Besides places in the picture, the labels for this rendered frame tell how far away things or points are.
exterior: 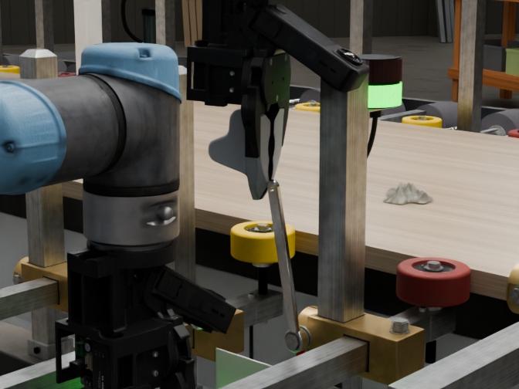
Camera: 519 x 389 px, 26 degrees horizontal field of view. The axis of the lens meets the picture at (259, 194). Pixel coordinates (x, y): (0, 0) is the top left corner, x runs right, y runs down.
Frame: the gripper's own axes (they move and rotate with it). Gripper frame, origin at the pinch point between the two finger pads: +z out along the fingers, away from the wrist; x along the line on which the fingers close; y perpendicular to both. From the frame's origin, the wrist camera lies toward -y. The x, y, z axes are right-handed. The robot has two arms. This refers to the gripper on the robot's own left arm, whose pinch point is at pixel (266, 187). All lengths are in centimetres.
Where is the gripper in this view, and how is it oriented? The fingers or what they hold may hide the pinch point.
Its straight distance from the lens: 111.0
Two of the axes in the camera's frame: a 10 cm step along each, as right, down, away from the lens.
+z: -0.3, 9.7, 2.4
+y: -9.3, -1.2, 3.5
